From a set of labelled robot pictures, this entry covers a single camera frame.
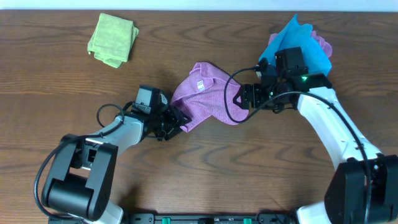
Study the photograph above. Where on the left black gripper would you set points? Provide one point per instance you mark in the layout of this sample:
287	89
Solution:
171	123

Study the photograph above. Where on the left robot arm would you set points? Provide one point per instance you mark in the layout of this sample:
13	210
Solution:
74	182

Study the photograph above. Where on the blue microfibre cloth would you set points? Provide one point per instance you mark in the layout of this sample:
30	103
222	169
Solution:
299	35

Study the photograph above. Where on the pink cloth under blue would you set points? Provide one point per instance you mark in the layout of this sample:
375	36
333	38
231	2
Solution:
327	48

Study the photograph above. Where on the purple microfibre cloth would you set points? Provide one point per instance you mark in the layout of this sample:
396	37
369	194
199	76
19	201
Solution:
206	92

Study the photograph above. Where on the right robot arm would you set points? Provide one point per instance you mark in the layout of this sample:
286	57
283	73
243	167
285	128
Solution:
364	186

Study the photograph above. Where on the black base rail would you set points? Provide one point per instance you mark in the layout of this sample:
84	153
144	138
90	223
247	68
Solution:
261	218

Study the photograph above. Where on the folded green cloth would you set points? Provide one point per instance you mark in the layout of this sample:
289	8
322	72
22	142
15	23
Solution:
112	40

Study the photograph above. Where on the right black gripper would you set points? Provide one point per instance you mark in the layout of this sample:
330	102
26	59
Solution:
249	96

